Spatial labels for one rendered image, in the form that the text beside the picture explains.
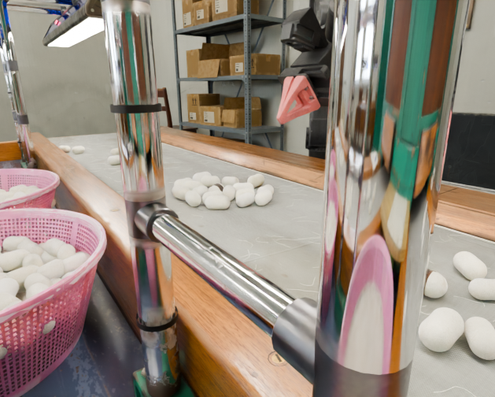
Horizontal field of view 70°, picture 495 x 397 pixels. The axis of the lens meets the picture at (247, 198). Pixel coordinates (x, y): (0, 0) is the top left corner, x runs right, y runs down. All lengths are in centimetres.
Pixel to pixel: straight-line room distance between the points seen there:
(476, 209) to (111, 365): 44
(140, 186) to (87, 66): 497
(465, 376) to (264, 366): 13
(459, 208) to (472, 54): 202
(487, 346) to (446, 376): 3
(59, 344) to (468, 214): 46
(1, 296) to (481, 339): 36
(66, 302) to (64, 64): 480
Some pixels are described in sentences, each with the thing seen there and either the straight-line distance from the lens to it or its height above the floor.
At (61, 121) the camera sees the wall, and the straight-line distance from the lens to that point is 506.
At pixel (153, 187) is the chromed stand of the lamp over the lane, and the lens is 20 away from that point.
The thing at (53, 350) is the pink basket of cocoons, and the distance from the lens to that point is 36.
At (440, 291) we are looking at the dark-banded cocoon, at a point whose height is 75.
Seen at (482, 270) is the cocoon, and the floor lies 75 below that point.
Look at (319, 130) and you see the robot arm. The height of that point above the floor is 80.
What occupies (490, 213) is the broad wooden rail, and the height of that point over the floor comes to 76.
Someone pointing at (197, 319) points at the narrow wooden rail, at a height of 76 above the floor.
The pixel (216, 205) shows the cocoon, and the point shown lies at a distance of 51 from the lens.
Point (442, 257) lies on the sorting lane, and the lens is 42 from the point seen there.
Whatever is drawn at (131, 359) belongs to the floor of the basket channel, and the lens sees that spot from 37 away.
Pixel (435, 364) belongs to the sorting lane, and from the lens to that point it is 28.
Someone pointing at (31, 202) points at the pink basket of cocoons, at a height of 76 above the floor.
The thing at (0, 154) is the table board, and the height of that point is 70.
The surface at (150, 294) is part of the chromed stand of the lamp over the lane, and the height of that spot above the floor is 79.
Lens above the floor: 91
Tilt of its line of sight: 18 degrees down
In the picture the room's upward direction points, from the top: 1 degrees counter-clockwise
